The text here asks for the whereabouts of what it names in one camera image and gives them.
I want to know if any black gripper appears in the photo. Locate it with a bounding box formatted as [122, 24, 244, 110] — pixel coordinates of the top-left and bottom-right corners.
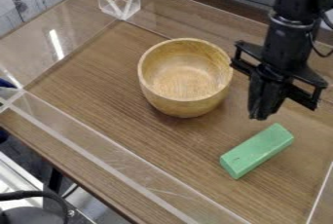
[231, 12, 328, 121]

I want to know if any green rectangular block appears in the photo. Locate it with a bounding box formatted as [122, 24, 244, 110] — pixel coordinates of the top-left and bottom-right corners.
[219, 124, 294, 179]

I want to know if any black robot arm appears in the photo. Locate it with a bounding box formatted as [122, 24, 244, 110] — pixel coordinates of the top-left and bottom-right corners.
[231, 0, 333, 121]

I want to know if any wooden brown bowl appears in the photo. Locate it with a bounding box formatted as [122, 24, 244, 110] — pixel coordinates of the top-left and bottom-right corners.
[137, 38, 233, 118]

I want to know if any black table leg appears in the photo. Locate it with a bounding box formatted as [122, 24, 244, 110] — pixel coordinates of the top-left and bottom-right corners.
[48, 168, 64, 194]

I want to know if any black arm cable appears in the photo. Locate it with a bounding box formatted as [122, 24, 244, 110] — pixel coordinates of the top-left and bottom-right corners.
[309, 10, 333, 58]

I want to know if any clear acrylic enclosure wall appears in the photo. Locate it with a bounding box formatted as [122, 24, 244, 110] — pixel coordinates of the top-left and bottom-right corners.
[0, 0, 333, 224]

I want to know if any black cable loop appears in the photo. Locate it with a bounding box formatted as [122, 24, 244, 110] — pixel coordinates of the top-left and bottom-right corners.
[0, 190, 71, 224]

